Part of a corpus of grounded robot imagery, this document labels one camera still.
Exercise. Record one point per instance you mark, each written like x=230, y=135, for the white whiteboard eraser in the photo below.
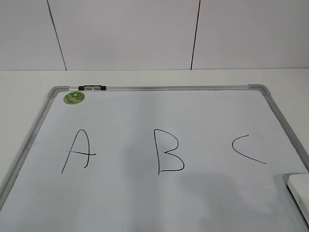
x=298, y=184

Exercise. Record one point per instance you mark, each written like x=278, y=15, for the black hanging clip on frame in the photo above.
x=92, y=88

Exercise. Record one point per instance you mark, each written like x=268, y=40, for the white magnetic whiteboard, grey frame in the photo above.
x=157, y=161

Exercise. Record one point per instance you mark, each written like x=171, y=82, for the round green magnet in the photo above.
x=74, y=97

